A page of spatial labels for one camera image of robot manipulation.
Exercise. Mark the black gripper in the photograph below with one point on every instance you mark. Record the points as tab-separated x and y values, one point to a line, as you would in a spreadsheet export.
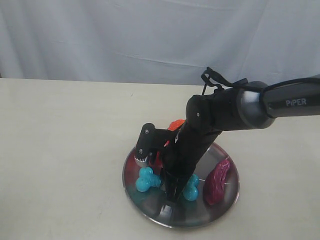
180	150

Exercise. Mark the red toy apple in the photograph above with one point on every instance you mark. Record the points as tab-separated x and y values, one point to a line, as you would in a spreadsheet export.
155	162

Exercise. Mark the turquoise toy bone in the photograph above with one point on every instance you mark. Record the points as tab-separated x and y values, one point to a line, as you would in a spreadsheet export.
148	179

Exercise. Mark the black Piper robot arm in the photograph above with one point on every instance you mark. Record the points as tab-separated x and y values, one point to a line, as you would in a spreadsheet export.
244	106

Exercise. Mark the round stainless steel plate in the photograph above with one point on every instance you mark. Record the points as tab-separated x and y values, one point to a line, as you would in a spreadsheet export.
185	214

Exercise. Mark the orange textured ball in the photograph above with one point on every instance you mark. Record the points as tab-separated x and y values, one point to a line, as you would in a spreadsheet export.
174	125

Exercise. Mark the dark purple toy meat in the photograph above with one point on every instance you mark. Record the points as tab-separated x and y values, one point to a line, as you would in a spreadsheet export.
214	185

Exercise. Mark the light blue backdrop cloth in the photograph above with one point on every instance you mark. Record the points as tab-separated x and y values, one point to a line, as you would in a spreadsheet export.
159	41

